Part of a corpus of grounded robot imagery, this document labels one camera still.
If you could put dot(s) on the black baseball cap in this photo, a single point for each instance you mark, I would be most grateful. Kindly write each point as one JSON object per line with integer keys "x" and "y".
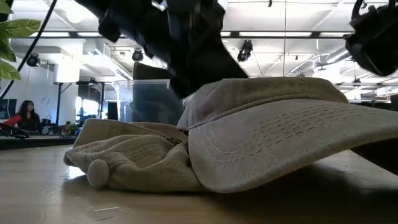
{"x": 202, "y": 53}

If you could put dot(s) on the black ceiling spotlight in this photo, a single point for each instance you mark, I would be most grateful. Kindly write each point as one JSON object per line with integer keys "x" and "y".
{"x": 33, "y": 59}
{"x": 245, "y": 50}
{"x": 137, "y": 55}

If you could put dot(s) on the clear plastic bin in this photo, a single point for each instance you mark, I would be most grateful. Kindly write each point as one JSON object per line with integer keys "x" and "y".
{"x": 124, "y": 102}

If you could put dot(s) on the green artificial plant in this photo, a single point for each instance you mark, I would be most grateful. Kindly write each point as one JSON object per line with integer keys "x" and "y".
{"x": 12, "y": 31}

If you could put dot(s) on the person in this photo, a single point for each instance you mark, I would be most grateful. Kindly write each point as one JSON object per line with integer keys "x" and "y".
{"x": 28, "y": 118}

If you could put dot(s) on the black background table frame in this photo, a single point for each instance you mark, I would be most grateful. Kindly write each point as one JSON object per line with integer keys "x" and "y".
{"x": 59, "y": 102}

